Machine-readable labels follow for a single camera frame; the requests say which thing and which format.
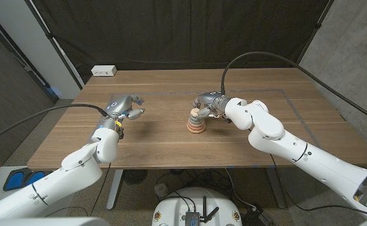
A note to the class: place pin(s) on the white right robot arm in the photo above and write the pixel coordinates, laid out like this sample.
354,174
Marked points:
296,147

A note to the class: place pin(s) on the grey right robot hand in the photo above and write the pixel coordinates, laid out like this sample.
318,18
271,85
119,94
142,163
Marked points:
215,100

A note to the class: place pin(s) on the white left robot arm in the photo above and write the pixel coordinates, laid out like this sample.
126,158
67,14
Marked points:
58,182

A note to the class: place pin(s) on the white power strip box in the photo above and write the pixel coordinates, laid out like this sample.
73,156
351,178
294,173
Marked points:
103,70

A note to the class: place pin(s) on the small cream disk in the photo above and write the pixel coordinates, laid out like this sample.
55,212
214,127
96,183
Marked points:
195,112

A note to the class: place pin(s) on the black floor power strip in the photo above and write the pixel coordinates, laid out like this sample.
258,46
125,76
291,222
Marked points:
257,218

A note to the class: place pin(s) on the large orange disk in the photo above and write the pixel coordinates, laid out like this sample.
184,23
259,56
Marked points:
196,131

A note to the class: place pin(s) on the blue foot pedal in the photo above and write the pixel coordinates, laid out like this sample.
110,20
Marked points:
35,177
15,181

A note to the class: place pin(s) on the dusty pink disk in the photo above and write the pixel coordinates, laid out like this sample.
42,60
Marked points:
196,125

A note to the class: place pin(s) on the green disk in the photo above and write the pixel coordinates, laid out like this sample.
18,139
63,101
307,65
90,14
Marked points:
195,122

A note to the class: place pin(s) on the round black floor fan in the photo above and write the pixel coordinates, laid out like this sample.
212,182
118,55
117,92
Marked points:
134,176

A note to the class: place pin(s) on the metal table leg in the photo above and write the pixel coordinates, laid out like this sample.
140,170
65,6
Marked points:
114,188
276,188

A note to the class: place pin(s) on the black backdrop stand pole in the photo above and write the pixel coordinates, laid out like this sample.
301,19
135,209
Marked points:
318,25
49,35

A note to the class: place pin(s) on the black backdrop curtain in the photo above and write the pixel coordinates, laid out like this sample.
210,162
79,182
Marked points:
183,31

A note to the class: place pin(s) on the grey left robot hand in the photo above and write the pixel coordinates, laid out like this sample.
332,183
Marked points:
119,106

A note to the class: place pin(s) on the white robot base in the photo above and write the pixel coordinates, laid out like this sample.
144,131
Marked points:
174,210

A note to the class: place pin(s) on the round grey floor object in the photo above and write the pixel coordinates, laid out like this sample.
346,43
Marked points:
161,190

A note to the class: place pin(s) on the small dark grey disk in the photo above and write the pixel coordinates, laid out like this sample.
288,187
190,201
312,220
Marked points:
193,119

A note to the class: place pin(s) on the grey box with black antennas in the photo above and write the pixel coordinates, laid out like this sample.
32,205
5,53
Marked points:
192,218

